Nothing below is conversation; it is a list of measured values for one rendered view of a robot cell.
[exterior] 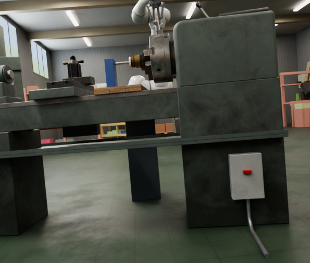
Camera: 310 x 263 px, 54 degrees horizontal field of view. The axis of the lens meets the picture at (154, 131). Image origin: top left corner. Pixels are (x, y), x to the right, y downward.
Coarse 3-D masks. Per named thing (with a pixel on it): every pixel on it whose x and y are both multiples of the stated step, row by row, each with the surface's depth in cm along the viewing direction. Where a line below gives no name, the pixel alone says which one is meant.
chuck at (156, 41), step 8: (152, 40) 193; (160, 40) 192; (160, 48) 190; (152, 56) 191; (160, 56) 190; (152, 64) 192; (160, 64) 192; (152, 72) 195; (160, 72) 195; (160, 80) 202
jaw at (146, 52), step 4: (152, 48) 192; (144, 52) 193; (148, 52) 193; (152, 52) 191; (140, 56) 201; (144, 56) 194; (148, 56) 195; (140, 60) 201; (144, 60) 201; (148, 60) 201
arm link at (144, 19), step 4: (132, 12) 250; (132, 16) 253; (136, 16) 248; (140, 16) 247; (144, 16) 250; (148, 16) 252; (136, 20) 254; (140, 20) 254; (144, 20) 253; (148, 20) 254
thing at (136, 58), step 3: (132, 57) 204; (135, 57) 204; (138, 57) 203; (132, 60) 204; (135, 60) 203; (138, 60) 203; (132, 63) 204; (135, 63) 204; (138, 63) 204; (141, 63) 205; (144, 63) 205; (132, 66) 206; (135, 66) 206; (138, 66) 206
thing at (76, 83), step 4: (64, 80) 192; (68, 80) 192; (72, 80) 192; (76, 80) 196; (48, 84) 193; (52, 84) 194; (56, 84) 193; (60, 84) 193; (64, 84) 192; (68, 84) 192; (72, 84) 192; (76, 84) 196; (80, 84) 204; (84, 84) 212; (48, 88) 193; (84, 88) 212; (88, 88) 220; (92, 88) 230
